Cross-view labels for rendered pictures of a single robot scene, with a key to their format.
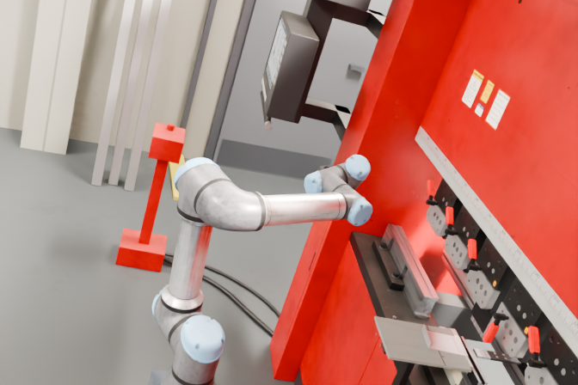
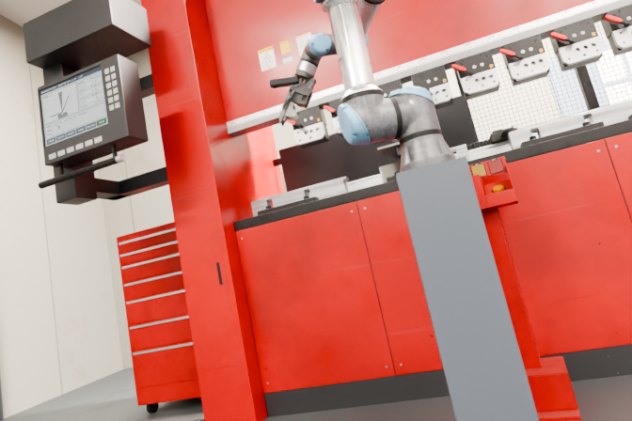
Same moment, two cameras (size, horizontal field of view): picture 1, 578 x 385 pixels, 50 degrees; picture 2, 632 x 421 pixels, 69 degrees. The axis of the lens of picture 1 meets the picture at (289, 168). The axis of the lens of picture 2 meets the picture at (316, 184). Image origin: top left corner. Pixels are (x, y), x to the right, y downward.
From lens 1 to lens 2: 220 cm
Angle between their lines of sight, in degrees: 67
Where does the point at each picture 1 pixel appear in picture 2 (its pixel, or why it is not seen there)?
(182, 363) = (430, 112)
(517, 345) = (447, 90)
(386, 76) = (198, 82)
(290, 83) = (134, 101)
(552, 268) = (428, 47)
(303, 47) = (130, 69)
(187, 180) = not seen: outside the picture
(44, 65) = not seen: outside the picture
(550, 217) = (402, 36)
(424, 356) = not seen: hidden behind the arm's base
